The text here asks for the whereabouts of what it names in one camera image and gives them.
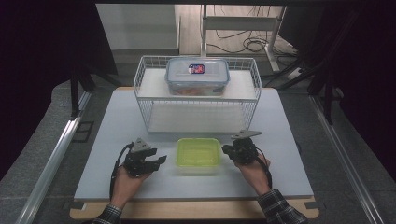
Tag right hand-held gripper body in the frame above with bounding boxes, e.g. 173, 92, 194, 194
231, 130, 262, 166

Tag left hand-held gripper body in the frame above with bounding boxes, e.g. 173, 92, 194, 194
123, 137, 152, 178

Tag green plastic container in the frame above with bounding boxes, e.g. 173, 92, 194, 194
176, 137, 222, 176

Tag white wire shelf rack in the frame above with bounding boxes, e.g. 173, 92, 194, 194
134, 55, 262, 134

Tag clear food container blue lid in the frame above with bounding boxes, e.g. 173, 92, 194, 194
164, 57, 231, 97

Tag person's left hand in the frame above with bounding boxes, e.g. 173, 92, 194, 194
110, 166, 151, 210

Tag person's right hand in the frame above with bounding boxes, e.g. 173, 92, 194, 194
234, 153, 272, 197

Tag black metal stand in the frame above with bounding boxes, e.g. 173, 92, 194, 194
264, 8, 362, 125
69, 63, 122, 120

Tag white cabinet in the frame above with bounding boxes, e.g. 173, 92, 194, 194
95, 3, 181, 56

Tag dark curtain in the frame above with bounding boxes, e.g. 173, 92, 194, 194
0, 0, 119, 181
278, 0, 396, 183

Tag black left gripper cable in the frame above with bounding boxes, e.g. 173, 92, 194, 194
109, 142, 135, 201

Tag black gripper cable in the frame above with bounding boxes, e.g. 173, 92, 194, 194
109, 142, 135, 201
255, 147, 274, 190

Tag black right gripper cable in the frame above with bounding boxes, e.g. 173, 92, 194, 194
255, 147, 274, 190

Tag aluminium rail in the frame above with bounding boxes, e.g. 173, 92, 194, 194
15, 91, 92, 224
309, 94, 387, 224

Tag black floor cables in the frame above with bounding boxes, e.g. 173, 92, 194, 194
206, 5, 298, 58

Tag white metal desk frame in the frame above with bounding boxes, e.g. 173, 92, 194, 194
200, 4, 288, 73

